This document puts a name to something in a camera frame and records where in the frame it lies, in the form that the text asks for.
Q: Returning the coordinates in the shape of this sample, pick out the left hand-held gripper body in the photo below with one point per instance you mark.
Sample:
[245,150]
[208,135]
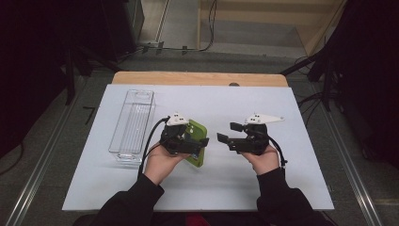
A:
[175,139]

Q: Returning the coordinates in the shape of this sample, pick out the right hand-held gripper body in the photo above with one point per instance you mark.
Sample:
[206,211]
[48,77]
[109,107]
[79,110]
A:
[254,141]

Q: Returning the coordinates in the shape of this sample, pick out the green cartoon phone case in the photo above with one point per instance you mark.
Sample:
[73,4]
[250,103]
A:
[197,132]

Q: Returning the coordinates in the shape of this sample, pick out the person's right hand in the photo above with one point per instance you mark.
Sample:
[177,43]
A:
[265,161]

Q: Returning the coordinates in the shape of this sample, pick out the person's left hand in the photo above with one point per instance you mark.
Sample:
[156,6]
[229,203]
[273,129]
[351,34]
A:
[160,164]

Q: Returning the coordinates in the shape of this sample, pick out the white board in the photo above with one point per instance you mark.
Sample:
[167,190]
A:
[226,103]

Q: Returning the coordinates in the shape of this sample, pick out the clear plastic container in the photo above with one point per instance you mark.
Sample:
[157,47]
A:
[135,119]

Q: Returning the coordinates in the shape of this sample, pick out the wooden table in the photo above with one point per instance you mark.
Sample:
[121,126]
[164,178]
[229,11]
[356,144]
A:
[194,78]

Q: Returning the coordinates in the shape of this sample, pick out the red garment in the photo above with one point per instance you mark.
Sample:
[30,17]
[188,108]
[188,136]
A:
[197,220]

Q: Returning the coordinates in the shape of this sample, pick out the person's dark lap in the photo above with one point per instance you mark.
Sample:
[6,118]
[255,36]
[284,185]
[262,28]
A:
[232,219]

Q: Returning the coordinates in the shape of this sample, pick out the black metal stand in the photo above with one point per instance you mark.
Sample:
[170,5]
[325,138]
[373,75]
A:
[69,81]
[327,88]

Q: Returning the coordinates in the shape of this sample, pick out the wooden platform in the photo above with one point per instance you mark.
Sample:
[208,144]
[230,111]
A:
[313,31]

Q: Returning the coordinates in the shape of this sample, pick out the black curtain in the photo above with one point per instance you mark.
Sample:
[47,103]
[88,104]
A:
[376,78]
[25,62]

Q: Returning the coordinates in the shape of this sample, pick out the metal floor rail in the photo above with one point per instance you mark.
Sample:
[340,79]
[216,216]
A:
[37,169]
[354,175]

